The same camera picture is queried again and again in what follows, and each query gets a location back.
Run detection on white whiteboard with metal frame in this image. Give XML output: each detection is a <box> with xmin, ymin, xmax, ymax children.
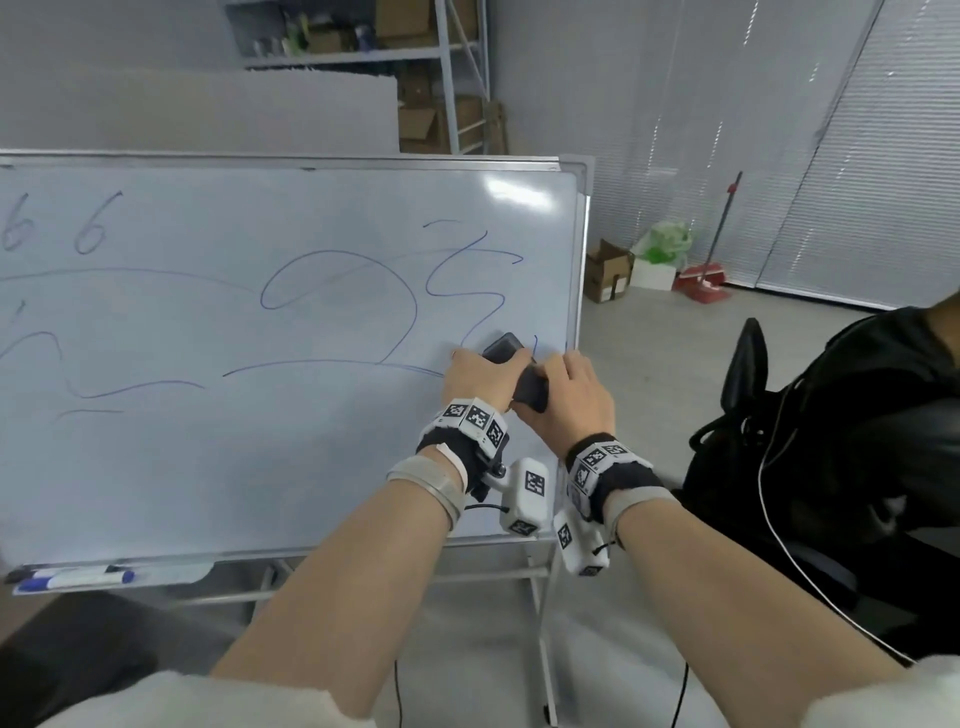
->
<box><xmin>0</xmin><ymin>149</ymin><xmax>598</xmax><ymax>594</ymax></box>

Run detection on grey window blinds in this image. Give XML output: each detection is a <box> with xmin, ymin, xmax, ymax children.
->
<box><xmin>637</xmin><ymin>0</ymin><xmax>960</xmax><ymax>313</ymax></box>

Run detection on red broom with dustpan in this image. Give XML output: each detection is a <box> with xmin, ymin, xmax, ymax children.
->
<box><xmin>671</xmin><ymin>170</ymin><xmax>744</xmax><ymax>304</ymax></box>

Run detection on grey wristband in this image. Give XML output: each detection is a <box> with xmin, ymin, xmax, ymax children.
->
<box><xmin>602</xmin><ymin>485</ymin><xmax>680</xmax><ymax>545</ymax></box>
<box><xmin>386</xmin><ymin>455</ymin><xmax>466</xmax><ymax>530</ymax></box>

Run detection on green plastic bag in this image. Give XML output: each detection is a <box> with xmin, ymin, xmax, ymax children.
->
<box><xmin>637</xmin><ymin>218</ymin><xmax>695</xmax><ymax>265</ymax></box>

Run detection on brown cardboard box on shelf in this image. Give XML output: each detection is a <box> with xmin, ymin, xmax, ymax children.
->
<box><xmin>374</xmin><ymin>0</ymin><xmax>481</xmax><ymax>46</ymax></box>

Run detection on black whiteboard eraser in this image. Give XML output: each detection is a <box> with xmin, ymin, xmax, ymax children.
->
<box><xmin>479</xmin><ymin>332</ymin><xmax>550</xmax><ymax>414</ymax></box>

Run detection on small brown cardboard box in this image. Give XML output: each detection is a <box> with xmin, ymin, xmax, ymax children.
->
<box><xmin>583</xmin><ymin>239</ymin><xmax>635</xmax><ymax>305</ymax></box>

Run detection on blue whiteboard marker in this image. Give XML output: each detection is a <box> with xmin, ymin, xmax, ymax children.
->
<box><xmin>16</xmin><ymin>569</ymin><xmax>136</xmax><ymax>594</ymax></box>

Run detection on black whiteboard marker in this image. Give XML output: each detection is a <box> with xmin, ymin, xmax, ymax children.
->
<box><xmin>3</xmin><ymin>563</ymin><xmax>125</xmax><ymax>585</ymax></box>

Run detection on stacked brown cardboard boxes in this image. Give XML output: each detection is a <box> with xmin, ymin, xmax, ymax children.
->
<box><xmin>397</xmin><ymin>63</ymin><xmax>487</xmax><ymax>155</ymax></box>

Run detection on person's left forearm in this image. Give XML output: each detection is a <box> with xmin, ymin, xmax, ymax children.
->
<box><xmin>209</xmin><ymin>457</ymin><xmax>466</xmax><ymax>695</ymax></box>

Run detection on white shirt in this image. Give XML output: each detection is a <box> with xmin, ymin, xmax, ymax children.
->
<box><xmin>37</xmin><ymin>652</ymin><xmax>960</xmax><ymax>728</ymax></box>

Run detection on grey metal shelf rack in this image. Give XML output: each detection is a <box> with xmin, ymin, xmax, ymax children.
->
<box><xmin>224</xmin><ymin>0</ymin><xmax>493</xmax><ymax>155</ymax></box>

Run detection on large white flat panel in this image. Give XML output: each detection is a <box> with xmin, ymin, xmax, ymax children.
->
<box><xmin>0</xmin><ymin>59</ymin><xmax>400</xmax><ymax>155</ymax></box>

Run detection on person's right hand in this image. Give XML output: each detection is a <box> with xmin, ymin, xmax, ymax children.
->
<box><xmin>517</xmin><ymin>350</ymin><xmax>618</xmax><ymax>459</ymax></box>

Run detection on thin white cable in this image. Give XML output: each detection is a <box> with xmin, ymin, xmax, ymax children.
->
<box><xmin>755</xmin><ymin>318</ymin><xmax>918</xmax><ymax>667</ymax></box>

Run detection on person's left hand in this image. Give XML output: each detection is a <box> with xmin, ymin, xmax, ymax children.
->
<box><xmin>440</xmin><ymin>346</ymin><xmax>537</xmax><ymax>418</ymax></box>

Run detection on person's right forearm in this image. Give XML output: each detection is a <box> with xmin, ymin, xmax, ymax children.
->
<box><xmin>603</xmin><ymin>487</ymin><xmax>909</xmax><ymax>721</ymax></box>

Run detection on black office chair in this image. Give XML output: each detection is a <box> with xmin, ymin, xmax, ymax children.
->
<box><xmin>721</xmin><ymin>317</ymin><xmax>772</xmax><ymax>412</ymax></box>
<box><xmin>682</xmin><ymin>288</ymin><xmax>960</xmax><ymax>669</ymax></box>

